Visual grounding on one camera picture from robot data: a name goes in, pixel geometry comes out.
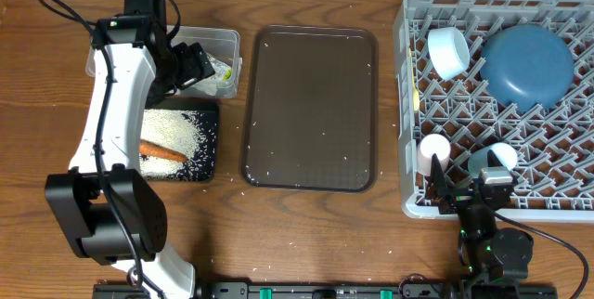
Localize small blue cup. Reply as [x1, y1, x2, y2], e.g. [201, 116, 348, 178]
[468, 142, 518, 178]

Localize white tissue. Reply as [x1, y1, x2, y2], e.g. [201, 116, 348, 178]
[184, 53, 235, 98]

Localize pink cup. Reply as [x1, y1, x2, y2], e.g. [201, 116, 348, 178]
[417, 134, 451, 176]

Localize green snack wrapper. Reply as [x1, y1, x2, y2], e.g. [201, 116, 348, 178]
[222, 68, 233, 81]

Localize orange carrot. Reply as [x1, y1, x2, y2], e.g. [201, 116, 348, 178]
[139, 139, 187, 163]

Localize dark blue plate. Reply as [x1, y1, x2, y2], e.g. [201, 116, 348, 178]
[480, 24, 574, 111]

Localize light blue rice bowl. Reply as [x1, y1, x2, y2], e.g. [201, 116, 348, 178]
[427, 27, 470, 81]

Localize yellow plastic spoon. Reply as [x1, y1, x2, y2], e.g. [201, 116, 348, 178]
[408, 48, 420, 112]

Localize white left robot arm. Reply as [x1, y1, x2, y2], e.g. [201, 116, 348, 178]
[45, 0, 214, 298]

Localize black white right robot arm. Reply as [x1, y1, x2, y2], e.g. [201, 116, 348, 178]
[428, 151, 534, 298]

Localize black waste tray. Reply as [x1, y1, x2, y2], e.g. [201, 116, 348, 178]
[138, 97, 221, 183]

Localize grey dishwasher rack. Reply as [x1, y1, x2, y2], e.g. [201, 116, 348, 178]
[393, 0, 593, 223]

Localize clear plastic bin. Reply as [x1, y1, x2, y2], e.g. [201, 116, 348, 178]
[90, 26, 239, 111]

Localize spilled white rice pile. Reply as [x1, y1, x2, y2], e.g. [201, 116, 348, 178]
[138, 108, 217, 180]

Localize dark brown serving tray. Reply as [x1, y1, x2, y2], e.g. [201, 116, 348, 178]
[239, 25, 379, 193]

